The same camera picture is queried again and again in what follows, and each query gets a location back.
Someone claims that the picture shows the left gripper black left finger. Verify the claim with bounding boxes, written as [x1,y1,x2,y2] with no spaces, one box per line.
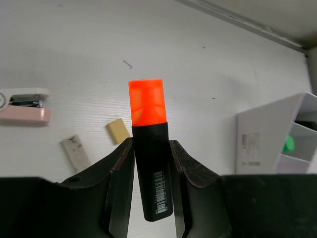
[53,138,135,238]

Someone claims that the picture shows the white divided paper container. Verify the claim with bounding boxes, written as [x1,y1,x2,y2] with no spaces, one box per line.
[235,93,317,175]

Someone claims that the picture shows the pink white eraser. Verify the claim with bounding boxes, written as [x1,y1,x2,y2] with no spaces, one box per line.
[0,87,51,125]

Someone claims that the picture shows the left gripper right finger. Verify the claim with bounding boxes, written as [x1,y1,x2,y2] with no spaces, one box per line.
[170,140,223,238]

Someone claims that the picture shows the tan small eraser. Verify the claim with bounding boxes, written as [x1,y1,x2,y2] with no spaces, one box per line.
[106,119,130,144]

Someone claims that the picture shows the grey dirty eraser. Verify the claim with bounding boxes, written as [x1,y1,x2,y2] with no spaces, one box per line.
[61,135,91,173]

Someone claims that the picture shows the orange highlighter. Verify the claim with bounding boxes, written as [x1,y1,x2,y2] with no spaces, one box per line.
[128,79,173,222]

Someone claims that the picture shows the green highlighter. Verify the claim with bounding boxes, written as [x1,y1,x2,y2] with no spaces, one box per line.
[282,135,295,152]

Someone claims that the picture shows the aluminium frame rail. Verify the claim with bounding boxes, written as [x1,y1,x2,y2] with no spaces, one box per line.
[179,0,308,55]

